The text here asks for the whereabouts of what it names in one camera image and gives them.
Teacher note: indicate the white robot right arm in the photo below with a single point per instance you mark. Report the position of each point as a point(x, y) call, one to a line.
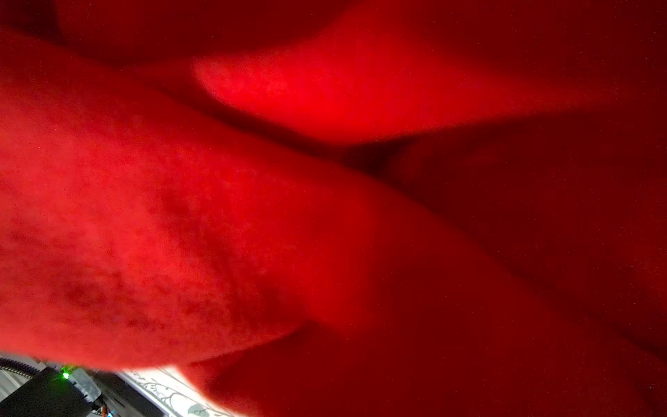
point(72, 391)

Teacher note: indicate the red t-shirt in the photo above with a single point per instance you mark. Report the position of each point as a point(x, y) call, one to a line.
point(342, 208)

